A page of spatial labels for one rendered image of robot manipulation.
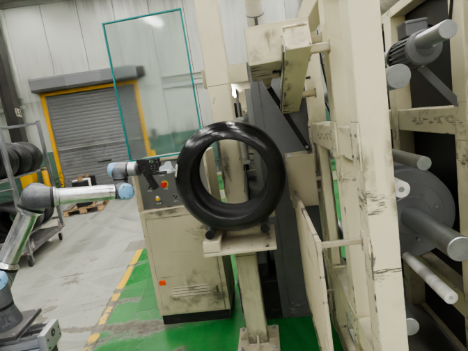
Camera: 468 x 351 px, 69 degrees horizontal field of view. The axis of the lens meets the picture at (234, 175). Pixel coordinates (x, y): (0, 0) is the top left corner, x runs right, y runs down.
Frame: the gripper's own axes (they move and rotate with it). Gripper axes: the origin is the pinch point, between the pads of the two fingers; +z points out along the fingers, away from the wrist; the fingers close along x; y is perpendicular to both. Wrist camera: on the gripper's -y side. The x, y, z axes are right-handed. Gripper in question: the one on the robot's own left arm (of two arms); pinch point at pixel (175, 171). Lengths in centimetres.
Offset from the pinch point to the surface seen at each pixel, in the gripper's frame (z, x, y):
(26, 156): -282, 277, -14
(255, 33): 44, -35, 58
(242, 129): 36.6, -9.8, 20.6
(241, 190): 32.2, 26.2, -17.0
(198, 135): 15.3, -9.1, 18.6
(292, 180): 62, 19, -10
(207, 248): 16.4, -11.1, -38.4
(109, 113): -406, 835, 52
